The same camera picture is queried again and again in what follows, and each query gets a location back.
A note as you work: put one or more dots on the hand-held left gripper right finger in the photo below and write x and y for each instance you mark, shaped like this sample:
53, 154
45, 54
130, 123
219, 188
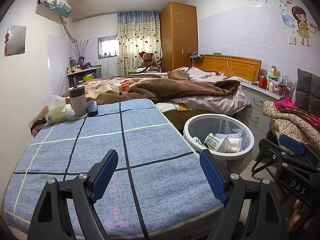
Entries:
212, 177

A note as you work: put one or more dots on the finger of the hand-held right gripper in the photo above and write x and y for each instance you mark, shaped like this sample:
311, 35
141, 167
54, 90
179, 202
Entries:
291, 143
273, 155

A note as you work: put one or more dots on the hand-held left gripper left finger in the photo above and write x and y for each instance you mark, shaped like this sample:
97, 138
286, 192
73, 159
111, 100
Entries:
103, 177

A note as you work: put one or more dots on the white round waste bin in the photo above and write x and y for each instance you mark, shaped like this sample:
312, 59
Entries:
189, 130

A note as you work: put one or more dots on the person's right hand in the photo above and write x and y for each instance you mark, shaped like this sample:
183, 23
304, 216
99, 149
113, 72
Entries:
297, 215

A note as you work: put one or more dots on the floral quilted cloth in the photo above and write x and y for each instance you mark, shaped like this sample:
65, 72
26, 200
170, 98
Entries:
282, 125

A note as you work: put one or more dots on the pink plaid cloth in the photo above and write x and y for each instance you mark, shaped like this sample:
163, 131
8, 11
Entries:
295, 107

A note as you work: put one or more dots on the grey nightstand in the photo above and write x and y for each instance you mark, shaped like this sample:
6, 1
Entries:
252, 110

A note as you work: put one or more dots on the blue checked tablecloth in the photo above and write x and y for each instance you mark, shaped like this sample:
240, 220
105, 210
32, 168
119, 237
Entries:
150, 155

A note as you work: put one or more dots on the dark grey cushion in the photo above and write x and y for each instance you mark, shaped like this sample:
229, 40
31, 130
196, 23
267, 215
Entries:
307, 85

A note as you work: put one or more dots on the red jar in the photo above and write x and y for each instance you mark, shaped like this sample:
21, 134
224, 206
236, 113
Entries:
262, 82

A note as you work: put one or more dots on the dark blue glasses case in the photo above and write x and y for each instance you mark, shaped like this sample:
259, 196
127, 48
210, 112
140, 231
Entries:
92, 108

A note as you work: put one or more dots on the pink quilt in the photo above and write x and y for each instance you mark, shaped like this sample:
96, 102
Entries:
225, 103

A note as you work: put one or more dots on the beige and brown tumbler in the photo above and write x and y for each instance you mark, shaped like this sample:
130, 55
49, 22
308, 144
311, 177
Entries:
78, 105

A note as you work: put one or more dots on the yellow tissue pack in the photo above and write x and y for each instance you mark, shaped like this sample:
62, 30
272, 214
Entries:
57, 113

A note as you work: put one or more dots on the small white box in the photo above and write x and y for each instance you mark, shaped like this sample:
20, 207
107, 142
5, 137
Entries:
116, 89

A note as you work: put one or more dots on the wooden bed headboard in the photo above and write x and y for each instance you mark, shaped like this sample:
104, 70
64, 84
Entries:
242, 66

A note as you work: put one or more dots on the brown fleece blanket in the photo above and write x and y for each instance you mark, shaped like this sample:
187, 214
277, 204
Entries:
175, 87

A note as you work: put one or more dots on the shelf with cosmetics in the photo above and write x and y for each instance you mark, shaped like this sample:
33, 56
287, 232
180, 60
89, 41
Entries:
75, 78

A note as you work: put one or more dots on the white power strip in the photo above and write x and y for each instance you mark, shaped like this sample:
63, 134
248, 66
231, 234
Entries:
195, 56

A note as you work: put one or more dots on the brown teddy bear red hat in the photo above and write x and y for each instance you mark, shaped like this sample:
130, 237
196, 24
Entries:
148, 60

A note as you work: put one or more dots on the vase of purple branches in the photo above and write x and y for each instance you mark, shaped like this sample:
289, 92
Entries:
82, 52

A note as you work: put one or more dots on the small window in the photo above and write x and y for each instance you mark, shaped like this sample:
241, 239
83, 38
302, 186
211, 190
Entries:
107, 47

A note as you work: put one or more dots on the heart print curtain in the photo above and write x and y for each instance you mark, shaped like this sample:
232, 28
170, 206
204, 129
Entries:
135, 40

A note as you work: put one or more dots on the wooden wardrobe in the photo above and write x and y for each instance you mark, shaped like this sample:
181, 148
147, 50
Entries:
178, 37

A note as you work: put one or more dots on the wrapped air conditioner pipe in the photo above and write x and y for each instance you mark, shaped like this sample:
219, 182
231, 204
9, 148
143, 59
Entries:
68, 30

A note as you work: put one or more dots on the red knot ornament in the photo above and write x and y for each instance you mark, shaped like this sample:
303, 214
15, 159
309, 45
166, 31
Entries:
7, 42

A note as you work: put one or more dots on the white wall switch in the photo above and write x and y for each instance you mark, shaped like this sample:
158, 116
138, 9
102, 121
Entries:
292, 40

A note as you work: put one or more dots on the cartoon girl wall sticker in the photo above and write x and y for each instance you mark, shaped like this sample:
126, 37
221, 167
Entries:
301, 22

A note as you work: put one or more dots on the square wall mirror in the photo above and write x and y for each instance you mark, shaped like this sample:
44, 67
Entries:
16, 41

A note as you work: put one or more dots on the covered wall air conditioner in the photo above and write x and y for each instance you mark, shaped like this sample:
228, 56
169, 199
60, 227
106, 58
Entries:
55, 2

